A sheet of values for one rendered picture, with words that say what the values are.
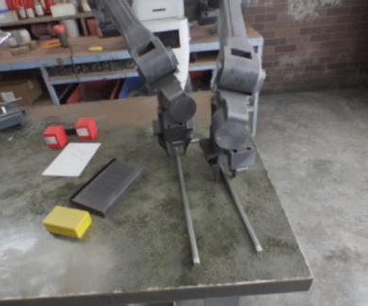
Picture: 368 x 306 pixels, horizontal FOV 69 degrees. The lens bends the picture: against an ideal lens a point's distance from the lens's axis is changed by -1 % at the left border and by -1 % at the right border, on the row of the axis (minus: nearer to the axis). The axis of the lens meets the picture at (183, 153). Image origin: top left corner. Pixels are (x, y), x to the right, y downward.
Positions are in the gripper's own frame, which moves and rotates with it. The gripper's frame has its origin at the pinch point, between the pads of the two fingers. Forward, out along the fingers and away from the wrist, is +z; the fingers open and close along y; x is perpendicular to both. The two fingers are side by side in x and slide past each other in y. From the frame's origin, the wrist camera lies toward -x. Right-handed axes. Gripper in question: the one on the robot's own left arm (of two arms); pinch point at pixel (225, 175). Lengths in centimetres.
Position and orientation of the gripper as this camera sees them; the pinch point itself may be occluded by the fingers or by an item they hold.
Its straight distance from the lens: 64.1
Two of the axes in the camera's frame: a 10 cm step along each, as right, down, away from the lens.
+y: 9.8, -1.7, 0.9
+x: -1.7, -5.7, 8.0
